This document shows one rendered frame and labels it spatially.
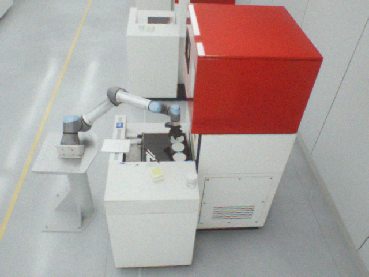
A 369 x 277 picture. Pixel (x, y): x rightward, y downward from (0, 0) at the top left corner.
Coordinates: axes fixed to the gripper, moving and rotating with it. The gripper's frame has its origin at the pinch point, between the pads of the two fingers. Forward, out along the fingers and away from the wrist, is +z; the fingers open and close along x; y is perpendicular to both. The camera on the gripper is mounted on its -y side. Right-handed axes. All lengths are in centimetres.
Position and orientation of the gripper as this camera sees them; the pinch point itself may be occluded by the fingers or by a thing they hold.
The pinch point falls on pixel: (172, 141)
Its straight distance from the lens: 268.1
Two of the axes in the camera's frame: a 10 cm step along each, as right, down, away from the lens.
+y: 7.1, 5.0, -5.0
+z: -0.5, 7.5, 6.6
